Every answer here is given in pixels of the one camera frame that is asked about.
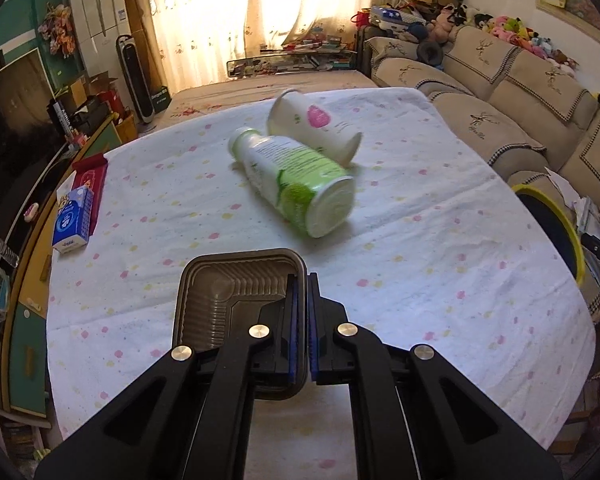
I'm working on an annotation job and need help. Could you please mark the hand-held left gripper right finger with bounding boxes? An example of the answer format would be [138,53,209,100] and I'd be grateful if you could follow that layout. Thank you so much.
[307,272,563,480]

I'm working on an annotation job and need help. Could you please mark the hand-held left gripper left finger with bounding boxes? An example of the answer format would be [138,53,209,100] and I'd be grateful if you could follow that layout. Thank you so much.
[35,272,306,480]

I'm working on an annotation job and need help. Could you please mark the yellow rimmed trash bin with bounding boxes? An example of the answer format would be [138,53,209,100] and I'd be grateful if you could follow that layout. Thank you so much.
[511,184,587,283]

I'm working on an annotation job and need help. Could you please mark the brown plastic tray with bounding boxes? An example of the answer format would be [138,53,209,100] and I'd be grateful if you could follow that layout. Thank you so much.
[171,248,311,401]

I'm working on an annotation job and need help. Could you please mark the white papers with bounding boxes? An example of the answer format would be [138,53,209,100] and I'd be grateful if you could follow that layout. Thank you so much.
[545,167,600,231]

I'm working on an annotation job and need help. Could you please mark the white green plastic bottle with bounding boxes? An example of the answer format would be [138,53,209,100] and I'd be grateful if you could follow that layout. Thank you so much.
[228,127,357,239]

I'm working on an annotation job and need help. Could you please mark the beige sofa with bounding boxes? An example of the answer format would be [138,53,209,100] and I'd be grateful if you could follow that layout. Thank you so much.
[362,25,600,321]

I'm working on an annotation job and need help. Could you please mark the white paper cup pink heart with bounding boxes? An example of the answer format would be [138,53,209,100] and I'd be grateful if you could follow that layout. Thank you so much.
[266,89,364,166]

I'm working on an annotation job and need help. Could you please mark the blue tissue pack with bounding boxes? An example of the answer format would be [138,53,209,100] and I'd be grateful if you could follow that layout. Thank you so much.
[51,185,96,254]

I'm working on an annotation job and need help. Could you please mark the pile of plush toys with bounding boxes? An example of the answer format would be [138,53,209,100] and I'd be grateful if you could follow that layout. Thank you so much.
[427,2,581,73]

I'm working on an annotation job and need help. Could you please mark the flat red box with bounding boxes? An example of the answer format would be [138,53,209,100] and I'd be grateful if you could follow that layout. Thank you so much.
[56,154,110,236]

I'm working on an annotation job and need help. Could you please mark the tan storage basket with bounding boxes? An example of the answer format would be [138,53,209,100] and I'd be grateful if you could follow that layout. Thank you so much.
[115,112,138,143]

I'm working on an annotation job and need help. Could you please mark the yellow green TV cabinet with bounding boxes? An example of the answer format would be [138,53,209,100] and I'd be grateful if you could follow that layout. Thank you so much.
[0,110,126,418]

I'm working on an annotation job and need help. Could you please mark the dark round cushion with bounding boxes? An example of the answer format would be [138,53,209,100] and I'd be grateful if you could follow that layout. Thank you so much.
[416,40,447,65]

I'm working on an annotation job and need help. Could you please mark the cluttered glass coffee table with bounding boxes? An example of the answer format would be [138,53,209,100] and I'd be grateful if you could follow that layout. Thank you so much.
[226,35,358,78]

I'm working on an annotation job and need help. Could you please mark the red canister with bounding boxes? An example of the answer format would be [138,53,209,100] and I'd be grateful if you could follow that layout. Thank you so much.
[100,87,126,116]

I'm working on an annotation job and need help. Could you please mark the black tower fan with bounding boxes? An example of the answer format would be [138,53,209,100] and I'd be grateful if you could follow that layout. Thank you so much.
[115,34,157,125]

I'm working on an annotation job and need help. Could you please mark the clear water bottle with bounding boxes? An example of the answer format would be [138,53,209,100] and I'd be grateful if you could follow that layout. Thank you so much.
[0,232,20,268]

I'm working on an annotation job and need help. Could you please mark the black printer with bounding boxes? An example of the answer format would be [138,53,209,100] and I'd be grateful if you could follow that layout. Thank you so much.
[70,97,103,126]

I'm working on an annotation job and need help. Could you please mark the open cardboard box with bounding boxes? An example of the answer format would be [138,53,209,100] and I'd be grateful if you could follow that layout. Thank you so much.
[87,74,121,98]

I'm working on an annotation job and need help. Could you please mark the tall black box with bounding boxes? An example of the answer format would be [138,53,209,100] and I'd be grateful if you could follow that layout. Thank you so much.
[47,100,73,136]

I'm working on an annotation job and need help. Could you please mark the blue white star print bag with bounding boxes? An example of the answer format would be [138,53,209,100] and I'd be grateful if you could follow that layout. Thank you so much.
[370,5,426,31]

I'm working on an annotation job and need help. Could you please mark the closed brown cardboard box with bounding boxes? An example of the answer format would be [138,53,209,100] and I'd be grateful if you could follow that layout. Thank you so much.
[60,77,88,111]

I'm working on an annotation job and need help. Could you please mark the cream embroidered curtains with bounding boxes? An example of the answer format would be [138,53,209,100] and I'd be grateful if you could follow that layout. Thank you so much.
[122,0,411,81]

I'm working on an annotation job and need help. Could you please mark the curved black television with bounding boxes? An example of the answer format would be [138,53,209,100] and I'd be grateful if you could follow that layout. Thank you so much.
[0,49,71,211]

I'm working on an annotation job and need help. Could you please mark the white standing air conditioner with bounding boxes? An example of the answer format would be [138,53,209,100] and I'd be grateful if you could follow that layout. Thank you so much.
[69,0,131,61]

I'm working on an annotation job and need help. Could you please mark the artificial flower wall decoration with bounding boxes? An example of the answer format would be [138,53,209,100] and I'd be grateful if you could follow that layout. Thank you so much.
[37,2,78,58]

